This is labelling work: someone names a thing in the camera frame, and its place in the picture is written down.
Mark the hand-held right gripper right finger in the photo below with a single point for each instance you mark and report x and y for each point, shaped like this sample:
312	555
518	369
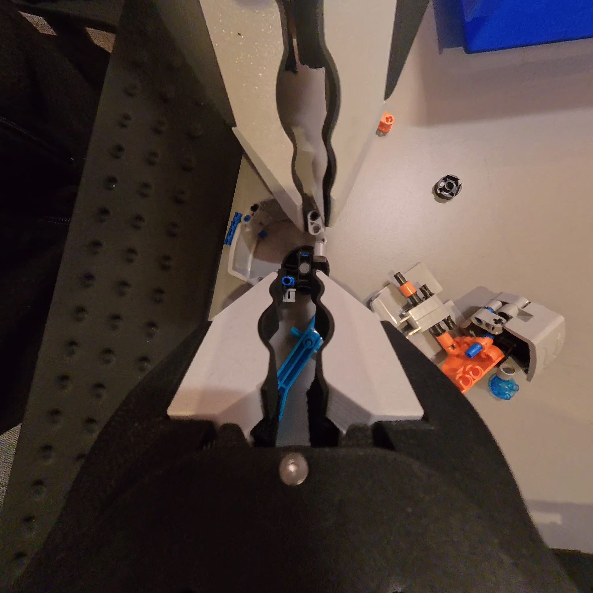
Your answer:
370	370

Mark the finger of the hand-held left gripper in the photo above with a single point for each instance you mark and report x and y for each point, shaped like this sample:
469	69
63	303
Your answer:
361	69
245	69

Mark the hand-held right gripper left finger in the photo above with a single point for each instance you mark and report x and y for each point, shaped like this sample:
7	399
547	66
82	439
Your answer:
217	370

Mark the grey orange axle assembly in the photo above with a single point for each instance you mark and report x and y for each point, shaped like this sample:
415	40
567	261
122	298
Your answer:
417	315

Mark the grey shell block assembly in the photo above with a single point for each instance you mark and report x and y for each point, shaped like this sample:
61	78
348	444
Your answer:
546	333

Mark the translucent blue round piece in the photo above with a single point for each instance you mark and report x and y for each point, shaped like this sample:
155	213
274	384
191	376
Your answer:
502	387

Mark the black wheel hub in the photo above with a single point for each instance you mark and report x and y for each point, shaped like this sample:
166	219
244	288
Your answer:
296	268

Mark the black dimpled panel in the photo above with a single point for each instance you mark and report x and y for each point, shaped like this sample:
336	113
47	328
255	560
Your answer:
116	278

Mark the orange bush piece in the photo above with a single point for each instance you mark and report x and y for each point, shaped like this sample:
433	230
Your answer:
385	123

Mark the small blue beam piece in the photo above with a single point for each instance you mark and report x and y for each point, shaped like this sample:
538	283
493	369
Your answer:
233	229

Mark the grey black wheel Lego assembly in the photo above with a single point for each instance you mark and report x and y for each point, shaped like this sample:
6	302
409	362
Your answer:
238	262

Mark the blue plastic bin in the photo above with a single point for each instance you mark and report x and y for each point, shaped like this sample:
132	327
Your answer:
519	23

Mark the dark grey round plate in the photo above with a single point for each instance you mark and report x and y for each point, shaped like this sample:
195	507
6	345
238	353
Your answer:
448	187

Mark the light blue plastic tool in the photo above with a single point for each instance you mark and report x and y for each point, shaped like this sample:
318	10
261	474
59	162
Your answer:
289	366

